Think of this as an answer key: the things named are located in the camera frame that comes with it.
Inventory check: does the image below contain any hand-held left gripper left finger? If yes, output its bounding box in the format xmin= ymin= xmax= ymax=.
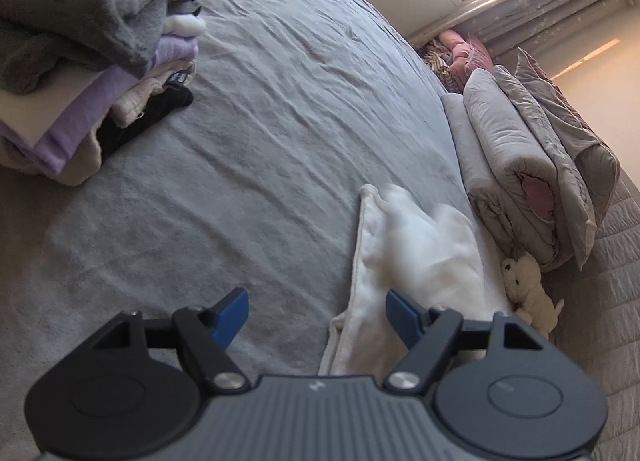
xmin=92 ymin=287 xmax=251 ymax=394

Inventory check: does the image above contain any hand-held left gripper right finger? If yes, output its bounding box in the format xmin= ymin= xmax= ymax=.
xmin=384 ymin=289 xmax=546 ymax=394

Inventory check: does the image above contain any white long-sleeve shirt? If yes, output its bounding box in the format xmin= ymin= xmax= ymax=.
xmin=317 ymin=183 xmax=513 ymax=377

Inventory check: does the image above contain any pile of pink clothes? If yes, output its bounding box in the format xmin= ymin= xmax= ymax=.
xmin=422 ymin=30 xmax=493 ymax=94

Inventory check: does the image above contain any white plush dog toy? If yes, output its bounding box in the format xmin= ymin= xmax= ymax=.
xmin=501 ymin=253 xmax=566 ymax=339

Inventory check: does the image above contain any folded grey quilt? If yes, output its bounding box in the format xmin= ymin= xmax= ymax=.
xmin=440 ymin=66 xmax=576 ymax=272

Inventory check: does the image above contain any grey quilted headboard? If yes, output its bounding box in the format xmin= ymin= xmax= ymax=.
xmin=547 ymin=166 xmax=640 ymax=461

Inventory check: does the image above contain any bed with grey sheet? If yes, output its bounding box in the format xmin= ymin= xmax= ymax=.
xmin=0 ymin=0 xmax=591 ymax=461

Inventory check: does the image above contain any black garment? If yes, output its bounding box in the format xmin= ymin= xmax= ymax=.
xmin=97 ymin=83 xmax=193 ymax=162

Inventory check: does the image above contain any purple garment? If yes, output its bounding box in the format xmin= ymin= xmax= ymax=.
xmin=0 ymin=36 xmax=198 ymax=176

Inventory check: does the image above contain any grey star-print curtain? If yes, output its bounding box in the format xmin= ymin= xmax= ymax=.
xmin=407 ymin=0 xmax=631 ymax=59

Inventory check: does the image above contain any grey fleece garment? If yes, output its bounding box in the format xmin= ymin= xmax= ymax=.
xmin=0 ymin=0 xmax=201 ymax=94

